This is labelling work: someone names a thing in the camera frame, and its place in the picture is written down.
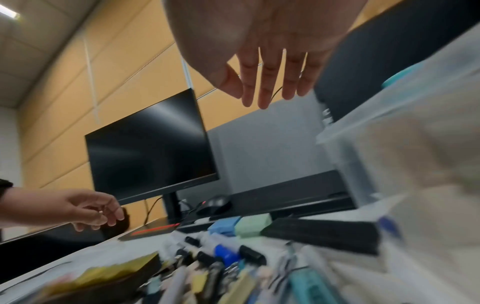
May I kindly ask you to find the person's right hand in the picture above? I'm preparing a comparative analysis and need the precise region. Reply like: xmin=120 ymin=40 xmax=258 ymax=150
xmin=163 ymin=0 xmax=370 ymax=110

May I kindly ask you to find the person's left hand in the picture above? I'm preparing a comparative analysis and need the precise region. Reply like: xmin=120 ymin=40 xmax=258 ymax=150
xmin=40 ymin=189 xmax=126 ymax=232

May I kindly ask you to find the person's left forearm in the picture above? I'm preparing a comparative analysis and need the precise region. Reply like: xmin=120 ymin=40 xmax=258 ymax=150
xmin=0 ymin=178 xmax=48 ymax=229

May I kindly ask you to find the yellow sticky note pad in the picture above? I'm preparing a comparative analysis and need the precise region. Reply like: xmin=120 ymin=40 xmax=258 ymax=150
xmin=41 ymin=251 xmax=163 ymax=299

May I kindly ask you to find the black monitor stand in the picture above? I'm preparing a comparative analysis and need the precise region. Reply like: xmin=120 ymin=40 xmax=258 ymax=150
xmin=118 ymin=192 xmax=185 ymax=241

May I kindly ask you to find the black computer monitor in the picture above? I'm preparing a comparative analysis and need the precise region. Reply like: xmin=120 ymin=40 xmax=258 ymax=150
xmin=84 ymin=88 xmax=220 ymax=206

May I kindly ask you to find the grey desk partition panel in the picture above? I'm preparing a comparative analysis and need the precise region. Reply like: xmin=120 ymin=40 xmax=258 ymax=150
xmin=205 ymin=94 xmax=340 ymax=195

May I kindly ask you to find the large black monitor back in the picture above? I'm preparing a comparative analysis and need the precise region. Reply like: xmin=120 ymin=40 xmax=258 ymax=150
xmin=313 ymin=0 xmax=480 ymax=123

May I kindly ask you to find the black computer mouse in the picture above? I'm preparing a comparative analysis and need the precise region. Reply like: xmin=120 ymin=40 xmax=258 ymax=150
xmin=194 ymin=194 xmax=232 ymax=216

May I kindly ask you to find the blue eraser block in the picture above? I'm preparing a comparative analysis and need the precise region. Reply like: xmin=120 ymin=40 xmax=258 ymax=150
xmin=207 ymin=215 xmax=242 ymax=237

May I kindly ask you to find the teal round object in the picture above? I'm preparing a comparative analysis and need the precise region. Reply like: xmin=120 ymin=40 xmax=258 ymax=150
xmin=381 ymin=61 xmax=426 ymax=89

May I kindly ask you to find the pile of pens and markers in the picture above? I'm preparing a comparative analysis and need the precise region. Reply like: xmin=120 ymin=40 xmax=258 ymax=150
xmin=136 ymin=228 xmax=340 ymax=304

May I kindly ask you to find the green eraser block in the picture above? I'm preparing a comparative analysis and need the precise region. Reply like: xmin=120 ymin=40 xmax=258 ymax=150
xmin=234 ymin=212 xmax=273 ymax=239

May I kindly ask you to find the clear plastic storage box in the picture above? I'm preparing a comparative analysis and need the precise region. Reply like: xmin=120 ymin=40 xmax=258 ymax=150
xmin=316 ymin=25 xmax=480 ymax=247

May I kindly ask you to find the ceiling light panel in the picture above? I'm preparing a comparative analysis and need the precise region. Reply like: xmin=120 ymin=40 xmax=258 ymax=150
xmin=0 ymin=5 xmax=20 ymax=20

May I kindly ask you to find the black cable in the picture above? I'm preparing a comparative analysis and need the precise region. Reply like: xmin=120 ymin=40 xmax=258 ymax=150
xmin=144 ymin=196 xmax=164 ymax=224

